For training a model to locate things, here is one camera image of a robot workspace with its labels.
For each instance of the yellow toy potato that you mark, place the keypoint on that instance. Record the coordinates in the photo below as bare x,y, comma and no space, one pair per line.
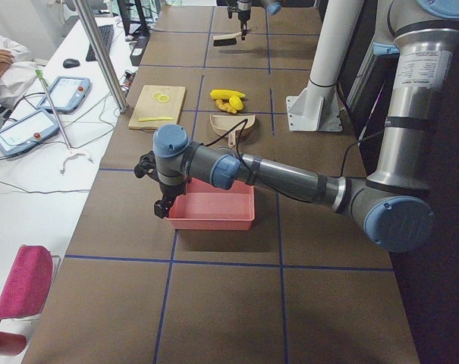
236,103

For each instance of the far teach pendant tablet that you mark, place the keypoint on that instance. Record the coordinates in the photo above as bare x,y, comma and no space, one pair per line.
67,93

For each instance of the aluminium frame post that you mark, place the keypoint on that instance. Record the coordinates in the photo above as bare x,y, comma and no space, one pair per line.
94,36

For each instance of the near teach pendant tablet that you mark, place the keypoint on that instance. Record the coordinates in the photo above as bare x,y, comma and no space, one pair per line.
28,132

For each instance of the beige hand brush black bristles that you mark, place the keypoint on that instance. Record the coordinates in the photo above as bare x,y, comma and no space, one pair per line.
229,39

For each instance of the person in white coat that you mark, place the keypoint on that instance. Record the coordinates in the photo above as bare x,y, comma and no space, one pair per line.
17,72

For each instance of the teach pendant tablet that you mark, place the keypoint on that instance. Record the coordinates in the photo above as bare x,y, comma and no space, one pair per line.
28,132
67,93

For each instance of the pink plastic bin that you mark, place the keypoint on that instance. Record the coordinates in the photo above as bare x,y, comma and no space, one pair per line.
205,207

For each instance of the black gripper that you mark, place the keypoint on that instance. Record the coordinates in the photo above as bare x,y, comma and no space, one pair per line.
243,17
168,190

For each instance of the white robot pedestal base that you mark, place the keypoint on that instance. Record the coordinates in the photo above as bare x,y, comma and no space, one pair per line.
316,107

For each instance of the metal grabber stick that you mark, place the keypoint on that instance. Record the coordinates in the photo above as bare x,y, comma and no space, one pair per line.
72,153

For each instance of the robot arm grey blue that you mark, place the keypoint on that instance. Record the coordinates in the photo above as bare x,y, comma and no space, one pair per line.
388,204
244,7

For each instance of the yellow plastic toy knife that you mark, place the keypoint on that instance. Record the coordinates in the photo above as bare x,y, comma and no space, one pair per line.
152,119

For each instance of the magenta cloth on stand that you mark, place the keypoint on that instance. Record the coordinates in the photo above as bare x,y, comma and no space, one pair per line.
28,283

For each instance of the brown toy ginger root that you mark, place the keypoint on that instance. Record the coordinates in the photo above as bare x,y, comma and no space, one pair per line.
225,106

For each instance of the yellow toy corn cob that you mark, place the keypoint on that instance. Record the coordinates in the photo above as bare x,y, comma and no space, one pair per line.
225,94

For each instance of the wooden cutting board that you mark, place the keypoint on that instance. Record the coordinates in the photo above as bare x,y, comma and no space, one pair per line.
147,106

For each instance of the black computer mouse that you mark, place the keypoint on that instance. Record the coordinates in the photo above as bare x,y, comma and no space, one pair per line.
70,63

